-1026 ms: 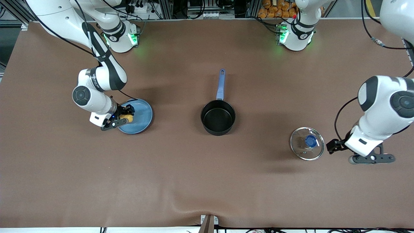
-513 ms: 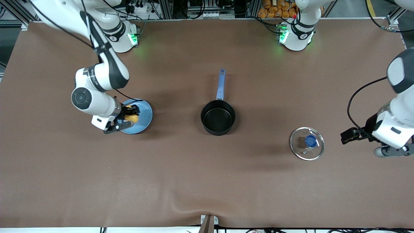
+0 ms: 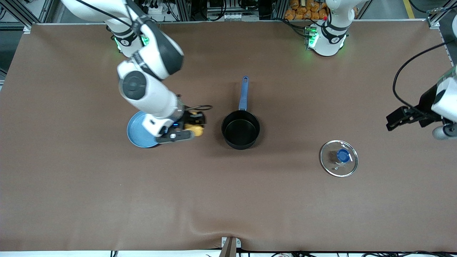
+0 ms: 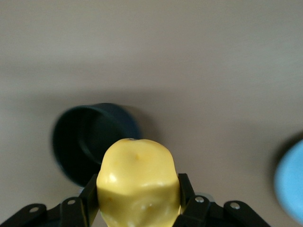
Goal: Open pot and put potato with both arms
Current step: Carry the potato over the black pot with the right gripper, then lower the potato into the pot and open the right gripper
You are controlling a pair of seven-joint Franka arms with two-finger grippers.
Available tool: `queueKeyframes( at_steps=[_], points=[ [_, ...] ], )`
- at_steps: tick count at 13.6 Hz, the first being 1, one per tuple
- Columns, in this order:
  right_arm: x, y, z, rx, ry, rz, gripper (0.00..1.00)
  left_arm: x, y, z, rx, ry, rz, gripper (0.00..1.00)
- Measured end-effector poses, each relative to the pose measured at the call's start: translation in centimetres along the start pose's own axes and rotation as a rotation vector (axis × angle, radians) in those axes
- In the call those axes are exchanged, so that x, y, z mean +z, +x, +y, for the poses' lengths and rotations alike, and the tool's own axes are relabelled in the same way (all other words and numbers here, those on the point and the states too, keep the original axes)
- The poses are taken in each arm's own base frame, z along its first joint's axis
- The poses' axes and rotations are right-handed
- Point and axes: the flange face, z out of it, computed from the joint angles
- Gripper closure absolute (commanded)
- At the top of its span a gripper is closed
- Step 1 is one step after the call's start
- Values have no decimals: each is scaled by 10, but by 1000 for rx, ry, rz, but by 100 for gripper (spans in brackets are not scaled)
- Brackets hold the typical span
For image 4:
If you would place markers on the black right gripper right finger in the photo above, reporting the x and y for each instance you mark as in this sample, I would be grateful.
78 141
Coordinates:
191 203

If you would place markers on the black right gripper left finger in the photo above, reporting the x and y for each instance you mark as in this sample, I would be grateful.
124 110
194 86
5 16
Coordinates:
82 203

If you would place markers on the yellow potato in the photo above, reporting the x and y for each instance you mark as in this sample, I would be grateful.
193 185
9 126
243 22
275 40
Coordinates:
138 182

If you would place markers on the blue round plate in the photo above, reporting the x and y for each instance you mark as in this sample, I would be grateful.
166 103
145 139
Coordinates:
292 182

